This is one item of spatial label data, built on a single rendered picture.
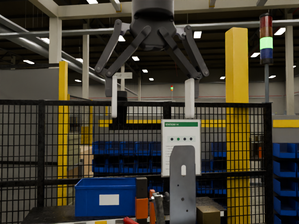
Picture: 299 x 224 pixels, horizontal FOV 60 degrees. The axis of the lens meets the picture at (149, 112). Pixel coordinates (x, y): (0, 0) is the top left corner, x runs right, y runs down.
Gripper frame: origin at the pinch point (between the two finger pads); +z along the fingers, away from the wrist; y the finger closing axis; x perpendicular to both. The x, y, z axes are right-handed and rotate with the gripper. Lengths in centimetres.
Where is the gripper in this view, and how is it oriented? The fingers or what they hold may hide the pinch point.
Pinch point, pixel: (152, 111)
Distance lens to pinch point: 45.6
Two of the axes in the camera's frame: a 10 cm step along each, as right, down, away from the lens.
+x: -2.0, 0.3, 9.8
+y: 9.8, 0.1, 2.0
